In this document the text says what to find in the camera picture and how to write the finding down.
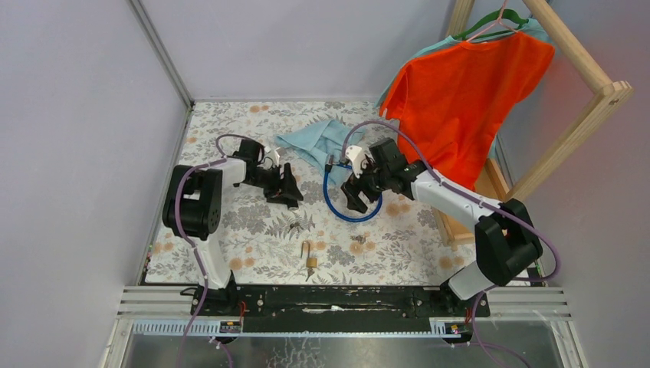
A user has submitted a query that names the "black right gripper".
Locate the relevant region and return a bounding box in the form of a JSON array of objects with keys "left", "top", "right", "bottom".
[{"left": 340, "top": 155, "right": 389, "bottom": 215}]

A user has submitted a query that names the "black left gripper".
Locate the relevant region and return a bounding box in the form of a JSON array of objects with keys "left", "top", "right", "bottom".
[{"left": 243, "top": 163, "right": 302, "bottom": 205}]

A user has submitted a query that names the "blue cable lock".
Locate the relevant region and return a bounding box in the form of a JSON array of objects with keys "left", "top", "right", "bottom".
[{"left": 322, "top": 155, "right": 383, "bottom": 222}]

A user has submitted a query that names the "brass padlock with key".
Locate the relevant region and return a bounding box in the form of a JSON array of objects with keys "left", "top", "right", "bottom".
[{"left": 300, "top": 241, "right": 317, "bottom": 281}]

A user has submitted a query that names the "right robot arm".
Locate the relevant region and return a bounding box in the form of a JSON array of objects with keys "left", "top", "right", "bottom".
[{"left": 341, "top": 139, "right": 543, "bottom": 316}]

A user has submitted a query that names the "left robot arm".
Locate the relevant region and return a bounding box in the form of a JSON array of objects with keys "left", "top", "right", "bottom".
[{"left": 162, "top": 133, "right": 304, "bottom": 315}]

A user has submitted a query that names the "light blue towel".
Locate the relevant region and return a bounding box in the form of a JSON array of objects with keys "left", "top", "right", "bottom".
[{"left": 274, "top": 119, "right": 351, "bottom": 182}]

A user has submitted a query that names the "orange t-shirt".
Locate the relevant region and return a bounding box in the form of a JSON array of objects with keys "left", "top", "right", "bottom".
[{"left": 379, "top": 32, "right": 555, "bottom": 189}]

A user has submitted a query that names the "green clothes hanger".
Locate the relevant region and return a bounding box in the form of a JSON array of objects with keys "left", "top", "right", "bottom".
[{"left": 452, "top": 8, "right": 528, "bottom": 41}]

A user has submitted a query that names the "teal t-shirt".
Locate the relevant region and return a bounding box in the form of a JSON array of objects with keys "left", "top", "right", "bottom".
[{"left": 375, "top": 18, "right": 553, "bottom": 108}]

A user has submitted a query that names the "pink clothes hanger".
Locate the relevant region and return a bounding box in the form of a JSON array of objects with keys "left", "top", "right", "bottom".
[{"left": 466, "top": 0, "right": 518, "bottom": 42}]

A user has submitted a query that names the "wooden clothes rack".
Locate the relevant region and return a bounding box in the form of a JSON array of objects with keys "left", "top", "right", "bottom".
[{"left": 430, "top": 0, "right": 635, "bottom": 248}]

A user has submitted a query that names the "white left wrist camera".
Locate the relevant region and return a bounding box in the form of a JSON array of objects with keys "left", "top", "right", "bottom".
[{"left": 266, "top": 148, "right": 283, "bottom": 167}]

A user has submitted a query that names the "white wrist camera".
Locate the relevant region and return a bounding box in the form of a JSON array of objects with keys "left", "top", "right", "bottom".
[
  {"left": 345, "top": 145, "right": 374, "bottom": 179},
  {"left": 266, "top": 148, "right": 283, "bottom": 167}
]

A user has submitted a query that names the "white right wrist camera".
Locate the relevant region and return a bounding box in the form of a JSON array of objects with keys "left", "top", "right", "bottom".
[{"left": 345, "top": 145, "right": 374, "bottom": 179}]

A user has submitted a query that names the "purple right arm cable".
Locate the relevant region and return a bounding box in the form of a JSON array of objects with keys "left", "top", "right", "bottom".
[{"left": 341, "top": 120, "right": 562, "bottom": 368}]

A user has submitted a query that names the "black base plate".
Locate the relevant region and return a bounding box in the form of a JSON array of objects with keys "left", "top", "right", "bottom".
[{"left": 190, "top": 284, "right": 491, "bottom": 323}]

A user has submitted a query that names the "aluminium slotted rail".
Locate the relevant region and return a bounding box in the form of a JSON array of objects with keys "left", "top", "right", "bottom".
[{"left": 132, "top": 317, "right": 473, "bottom": 340}]

